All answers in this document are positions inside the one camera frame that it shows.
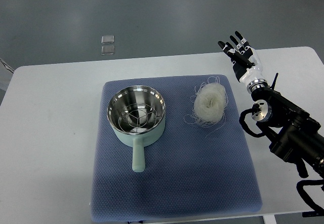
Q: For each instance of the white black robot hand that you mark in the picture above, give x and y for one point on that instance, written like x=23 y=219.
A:
x=245 y=61

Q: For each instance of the white vermicelli noodle nest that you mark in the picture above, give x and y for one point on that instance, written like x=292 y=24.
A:
x=209 y=104

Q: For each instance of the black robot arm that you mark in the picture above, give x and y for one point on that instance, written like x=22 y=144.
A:
x=292 y=132

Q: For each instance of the mint green steel pot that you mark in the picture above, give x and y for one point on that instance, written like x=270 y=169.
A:
x=137 y=115

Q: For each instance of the blue textured mat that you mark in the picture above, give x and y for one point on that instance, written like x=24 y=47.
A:
x=190 y=170

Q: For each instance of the upper floor socket plate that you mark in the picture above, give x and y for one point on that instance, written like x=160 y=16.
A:
x=107 y=39

